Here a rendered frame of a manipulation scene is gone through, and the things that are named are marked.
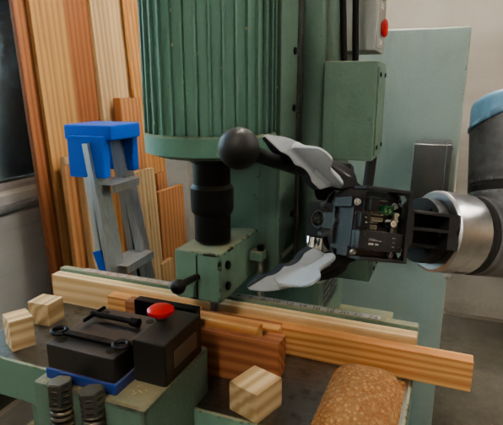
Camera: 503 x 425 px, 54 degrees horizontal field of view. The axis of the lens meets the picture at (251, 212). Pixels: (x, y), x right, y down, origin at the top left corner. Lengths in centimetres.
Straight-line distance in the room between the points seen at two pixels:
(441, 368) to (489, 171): 25
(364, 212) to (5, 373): 54
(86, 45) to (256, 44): 174
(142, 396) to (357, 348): 29
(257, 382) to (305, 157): 26
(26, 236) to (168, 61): 169
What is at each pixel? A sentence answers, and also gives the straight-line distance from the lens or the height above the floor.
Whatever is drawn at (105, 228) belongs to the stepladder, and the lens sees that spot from 150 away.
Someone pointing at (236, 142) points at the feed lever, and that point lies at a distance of 40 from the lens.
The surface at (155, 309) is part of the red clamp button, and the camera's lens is 56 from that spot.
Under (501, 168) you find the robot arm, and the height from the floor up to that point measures 117.
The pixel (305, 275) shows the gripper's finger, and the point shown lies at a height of 108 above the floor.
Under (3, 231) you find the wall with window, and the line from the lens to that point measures 215.
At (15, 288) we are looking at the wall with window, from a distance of 223.
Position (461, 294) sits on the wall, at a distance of 309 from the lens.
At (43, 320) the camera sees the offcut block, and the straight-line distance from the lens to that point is 85.
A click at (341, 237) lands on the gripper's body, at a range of 51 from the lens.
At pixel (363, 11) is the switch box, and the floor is 138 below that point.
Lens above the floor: 126
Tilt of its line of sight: 14 degrees down
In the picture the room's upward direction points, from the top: straight up
